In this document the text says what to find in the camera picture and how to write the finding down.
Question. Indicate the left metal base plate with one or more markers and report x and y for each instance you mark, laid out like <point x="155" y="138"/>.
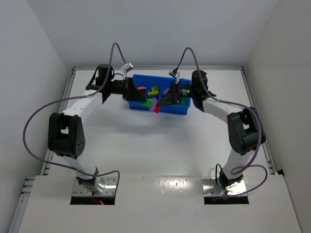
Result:
<point x="104" y="186"/>

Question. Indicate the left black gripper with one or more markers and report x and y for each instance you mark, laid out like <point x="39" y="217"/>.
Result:
<point x="125" y="89"/>

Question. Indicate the aluminium rail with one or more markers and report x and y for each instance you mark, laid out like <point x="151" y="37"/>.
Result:
<point x="62" y="132"/>
<point x="268" y="156"/>

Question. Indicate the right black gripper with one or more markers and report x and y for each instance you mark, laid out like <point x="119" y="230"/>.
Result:
<point x="175" y="92"/>

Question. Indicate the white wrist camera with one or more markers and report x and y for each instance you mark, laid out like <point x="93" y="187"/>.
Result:
<point x="126" y="68"/>
<point x="174" y="73"/>

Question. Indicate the left aluminium rail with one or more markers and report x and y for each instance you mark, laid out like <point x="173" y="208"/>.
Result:
<point x="62" y="132"/>

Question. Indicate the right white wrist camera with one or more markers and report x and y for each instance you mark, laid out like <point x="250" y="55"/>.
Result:
<point x="174" y="73"/>

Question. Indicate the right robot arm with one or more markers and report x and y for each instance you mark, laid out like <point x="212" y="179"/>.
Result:
<point x="245" y="132"/>

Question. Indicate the right aluminium rail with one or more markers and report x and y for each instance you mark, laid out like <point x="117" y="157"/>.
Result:
<point x="268" y="156"/>

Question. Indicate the long lego brick row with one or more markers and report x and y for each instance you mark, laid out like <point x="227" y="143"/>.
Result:
<point x="152" y="104"/>

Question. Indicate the lime long lego brick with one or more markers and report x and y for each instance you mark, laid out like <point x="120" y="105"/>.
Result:
<point x="154" y="92"/>

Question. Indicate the dark green lego brick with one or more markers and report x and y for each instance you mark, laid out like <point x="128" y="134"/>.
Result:
<point x="184" y="103"/>

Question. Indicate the red lime lego stack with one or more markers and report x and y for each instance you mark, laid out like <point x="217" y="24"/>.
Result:
<point x="141" y="89"/>

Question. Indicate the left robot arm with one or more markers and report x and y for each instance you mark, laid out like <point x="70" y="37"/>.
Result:
<point x="95" y="94"/>

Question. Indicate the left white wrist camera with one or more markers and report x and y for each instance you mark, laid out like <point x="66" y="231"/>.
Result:
<point x="126" y="68"/>

